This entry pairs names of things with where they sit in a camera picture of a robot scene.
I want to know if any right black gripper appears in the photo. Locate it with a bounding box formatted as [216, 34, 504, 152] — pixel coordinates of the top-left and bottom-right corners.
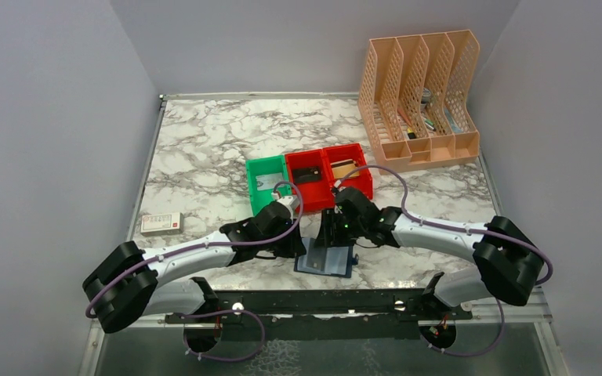
[314, 208, 365, 248]

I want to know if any navy blue card holder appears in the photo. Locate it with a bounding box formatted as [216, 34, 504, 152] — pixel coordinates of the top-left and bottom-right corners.
[294, 238, 359, 278]

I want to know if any red double bin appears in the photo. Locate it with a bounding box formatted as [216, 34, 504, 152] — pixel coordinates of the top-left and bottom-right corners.
[284, 143, 366, 212]

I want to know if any green plastic bin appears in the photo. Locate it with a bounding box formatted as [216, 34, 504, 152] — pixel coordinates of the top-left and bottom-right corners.
[245, 155, 289, 215]

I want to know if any peach desk file organizer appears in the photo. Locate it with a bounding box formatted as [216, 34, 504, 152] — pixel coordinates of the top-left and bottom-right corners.
[357, 30, 481, 172]

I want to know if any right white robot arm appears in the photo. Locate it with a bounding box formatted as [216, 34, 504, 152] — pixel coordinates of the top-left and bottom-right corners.
[315, 187, 549, 319]

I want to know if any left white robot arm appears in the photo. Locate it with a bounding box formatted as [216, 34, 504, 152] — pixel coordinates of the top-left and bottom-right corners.
[82, 196, 305, 334]

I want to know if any gold striped card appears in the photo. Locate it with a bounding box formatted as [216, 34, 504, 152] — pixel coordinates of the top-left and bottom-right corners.
[330, 159, 358, 179]

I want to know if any black card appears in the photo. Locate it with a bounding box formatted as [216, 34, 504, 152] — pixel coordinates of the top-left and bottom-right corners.
[292, 166, 322, 185]

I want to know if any silver VIP card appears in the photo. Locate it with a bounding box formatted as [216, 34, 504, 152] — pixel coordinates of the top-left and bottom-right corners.
[255, 172, 285, 191]

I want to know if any red pencil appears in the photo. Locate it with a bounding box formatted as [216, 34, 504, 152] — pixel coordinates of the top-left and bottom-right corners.
[397, 107, 414, 132]

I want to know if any green marker pen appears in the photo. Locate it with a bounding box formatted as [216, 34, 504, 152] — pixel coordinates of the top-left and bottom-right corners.
[424, 119, 436, 132]

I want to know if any white red small box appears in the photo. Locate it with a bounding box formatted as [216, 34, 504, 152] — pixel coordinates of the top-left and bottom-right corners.
[140, 212, 183, 236]

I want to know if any round grey tin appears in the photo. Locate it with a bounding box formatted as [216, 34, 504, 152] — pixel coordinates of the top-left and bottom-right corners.
[420, 87, 433, 110]

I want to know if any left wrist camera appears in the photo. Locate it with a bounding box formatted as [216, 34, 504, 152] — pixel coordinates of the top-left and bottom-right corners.
[272, 192, 300, 215]

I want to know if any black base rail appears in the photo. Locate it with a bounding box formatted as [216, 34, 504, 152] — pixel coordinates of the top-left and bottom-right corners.
[165, 278, 473, 352]

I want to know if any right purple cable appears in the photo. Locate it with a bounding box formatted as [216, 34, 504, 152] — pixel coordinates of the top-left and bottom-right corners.
[334, 165, 554, 359]

